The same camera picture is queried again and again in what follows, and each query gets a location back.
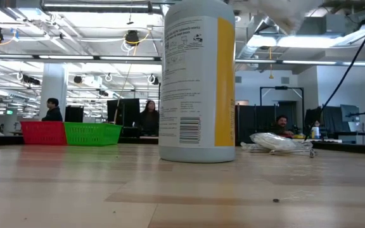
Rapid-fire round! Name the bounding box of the black aluminium table frame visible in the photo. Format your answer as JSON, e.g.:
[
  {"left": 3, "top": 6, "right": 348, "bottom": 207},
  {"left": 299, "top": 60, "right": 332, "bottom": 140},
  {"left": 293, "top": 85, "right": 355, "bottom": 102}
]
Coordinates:
[{"left": 0, "top": 132, "right": 365, "bottom": 156}]

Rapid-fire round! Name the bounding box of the green plastic basket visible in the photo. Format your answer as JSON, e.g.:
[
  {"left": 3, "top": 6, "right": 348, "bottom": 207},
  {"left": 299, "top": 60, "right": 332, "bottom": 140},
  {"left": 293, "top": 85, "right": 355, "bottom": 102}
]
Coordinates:
[{"left": 63, "top": 122, "right": 122, "bottom": 146}]

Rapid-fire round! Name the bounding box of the black station gantry frame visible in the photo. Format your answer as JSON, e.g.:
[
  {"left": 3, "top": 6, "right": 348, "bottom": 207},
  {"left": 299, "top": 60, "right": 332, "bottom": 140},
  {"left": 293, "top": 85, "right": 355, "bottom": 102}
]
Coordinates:
[{"left": 259, "top": 85, "right": 305, "bottom": 107}]

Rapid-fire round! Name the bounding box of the silver ceiling air duct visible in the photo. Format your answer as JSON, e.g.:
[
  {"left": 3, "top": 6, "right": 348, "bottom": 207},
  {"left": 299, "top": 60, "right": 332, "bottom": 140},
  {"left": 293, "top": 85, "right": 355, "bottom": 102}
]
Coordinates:
[{"left": 238, "top": 15, "right": 299, "bottom": 61}]

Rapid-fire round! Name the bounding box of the white cotton pads bag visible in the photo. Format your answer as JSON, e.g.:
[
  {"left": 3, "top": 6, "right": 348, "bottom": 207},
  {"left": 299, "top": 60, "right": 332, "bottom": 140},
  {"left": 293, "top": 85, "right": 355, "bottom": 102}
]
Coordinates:
[
  {"left": 250, "top": 132, "right": 314, "bottom": 151},
  {"left": 258, "top": 0, "right": 324, "bottom": 35}
]

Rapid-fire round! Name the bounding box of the white wipes canister yellow label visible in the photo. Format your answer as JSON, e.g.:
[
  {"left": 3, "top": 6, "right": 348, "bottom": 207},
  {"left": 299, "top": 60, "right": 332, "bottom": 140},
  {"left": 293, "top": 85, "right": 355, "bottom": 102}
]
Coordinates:
[{"left": 158, "top": 0, "right": 236, "bottom": 163}]

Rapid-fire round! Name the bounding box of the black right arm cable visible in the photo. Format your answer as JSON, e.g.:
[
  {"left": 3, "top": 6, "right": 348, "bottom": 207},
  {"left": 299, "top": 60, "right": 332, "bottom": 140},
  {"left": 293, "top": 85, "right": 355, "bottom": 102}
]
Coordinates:
[{"left": 305, "top": 9, "right": 365, "bottom": 141}]

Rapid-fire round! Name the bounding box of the black ceiling speaker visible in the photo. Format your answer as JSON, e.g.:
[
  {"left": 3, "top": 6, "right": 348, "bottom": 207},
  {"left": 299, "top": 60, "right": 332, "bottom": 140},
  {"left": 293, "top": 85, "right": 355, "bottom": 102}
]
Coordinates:
[{"left": 125, "top": 30, "right": 140, "bottom": 47}]

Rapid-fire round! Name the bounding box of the black computer monitor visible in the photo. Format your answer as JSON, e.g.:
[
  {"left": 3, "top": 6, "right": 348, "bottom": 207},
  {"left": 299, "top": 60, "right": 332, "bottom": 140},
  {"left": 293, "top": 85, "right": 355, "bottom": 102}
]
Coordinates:
[{"left": 106, "top": 98, "right": 141, "bottom": 125}]

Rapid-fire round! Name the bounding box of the grey monitor on arm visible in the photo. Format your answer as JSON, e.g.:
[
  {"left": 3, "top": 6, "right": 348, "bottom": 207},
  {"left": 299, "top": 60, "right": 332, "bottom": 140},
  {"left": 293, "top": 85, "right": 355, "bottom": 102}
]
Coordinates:
[{"left": 340, "top": 104, "right": 365, "bottom": 137}]

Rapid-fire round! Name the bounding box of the white building pillar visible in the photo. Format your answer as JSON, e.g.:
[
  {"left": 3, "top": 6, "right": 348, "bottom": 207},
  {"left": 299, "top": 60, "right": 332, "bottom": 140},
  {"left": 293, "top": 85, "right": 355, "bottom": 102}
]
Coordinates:
[{"left": 39, "top": 63, "right": 68, "bottom": 122}]

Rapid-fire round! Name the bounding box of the red plastic basket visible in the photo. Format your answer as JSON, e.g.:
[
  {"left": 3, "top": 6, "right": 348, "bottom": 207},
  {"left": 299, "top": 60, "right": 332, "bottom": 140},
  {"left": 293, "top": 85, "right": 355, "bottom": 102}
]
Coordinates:
[{"left": 20, "top": 121, "right": 68, "bottom": 146}]

